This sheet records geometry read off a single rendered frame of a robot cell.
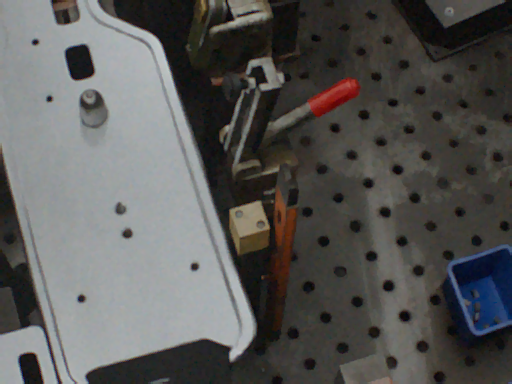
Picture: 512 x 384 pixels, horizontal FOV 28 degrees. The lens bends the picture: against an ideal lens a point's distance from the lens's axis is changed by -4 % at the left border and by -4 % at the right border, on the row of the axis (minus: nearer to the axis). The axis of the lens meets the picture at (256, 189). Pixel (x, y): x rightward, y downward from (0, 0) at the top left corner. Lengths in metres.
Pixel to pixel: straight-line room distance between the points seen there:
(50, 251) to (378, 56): 0.68
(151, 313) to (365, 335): 0.41
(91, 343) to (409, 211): 0.58
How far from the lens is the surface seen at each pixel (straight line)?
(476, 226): 1.55
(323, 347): 1.46
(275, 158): 1.16
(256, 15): 1.23
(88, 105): 1.21
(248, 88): 1.03
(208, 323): 1.15
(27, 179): 1.23
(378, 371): 0.94
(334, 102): 1.11
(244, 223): 1.12
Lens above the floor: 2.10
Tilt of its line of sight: 66 degrees down
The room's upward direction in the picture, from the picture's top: 3 degrees clockwise
